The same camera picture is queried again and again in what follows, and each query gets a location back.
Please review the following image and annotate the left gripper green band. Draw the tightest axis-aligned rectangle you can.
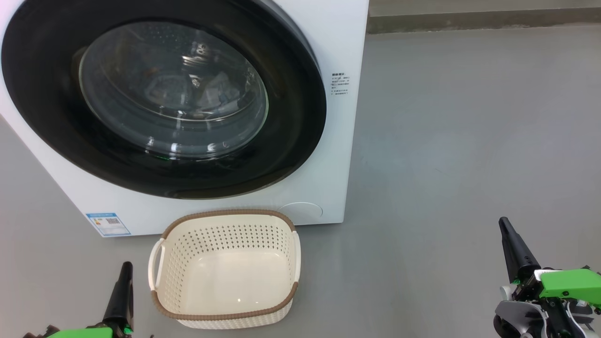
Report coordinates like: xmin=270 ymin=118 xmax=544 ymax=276
xmin=45 ymin=261 xmax=137 ymax=338

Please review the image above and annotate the light blue white printed garment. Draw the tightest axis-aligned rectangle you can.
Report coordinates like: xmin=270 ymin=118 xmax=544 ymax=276
xmin=200 ymin=70 xmax=245 ymax=111

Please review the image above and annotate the white front-load washing machine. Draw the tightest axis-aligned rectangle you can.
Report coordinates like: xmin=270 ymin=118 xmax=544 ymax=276
xmin=0 ymin=0 xmax=370 ymax=238

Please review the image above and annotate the round white filter cover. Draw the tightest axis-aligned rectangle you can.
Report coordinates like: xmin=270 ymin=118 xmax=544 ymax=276
xmin=277 ymin=202 xmax=324 ymax=220

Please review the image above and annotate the black glass washing machine door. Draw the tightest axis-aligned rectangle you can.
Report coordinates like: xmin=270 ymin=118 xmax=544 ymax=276
xmin=1 ymin=0 xmax=328 ymax=200

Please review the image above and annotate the small printed text sticker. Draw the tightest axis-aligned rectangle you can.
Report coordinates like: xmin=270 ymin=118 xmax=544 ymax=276
xmin=330 ymin=72 xmax=350 ymax=97

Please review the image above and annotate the cream perforated laundry basket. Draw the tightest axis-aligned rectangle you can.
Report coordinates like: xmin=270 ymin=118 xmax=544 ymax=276
xmin=148 ymin=209 xmax=301 ymax=329

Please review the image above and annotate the blue energy label sticker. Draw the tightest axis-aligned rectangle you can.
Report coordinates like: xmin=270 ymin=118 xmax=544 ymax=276
xmin=85 ymin=213 xmax=132 ymax=238

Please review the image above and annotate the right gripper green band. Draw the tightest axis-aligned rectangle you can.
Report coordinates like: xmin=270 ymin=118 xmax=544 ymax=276
xmin=498 ymin=216 xmax=601 ymax=307

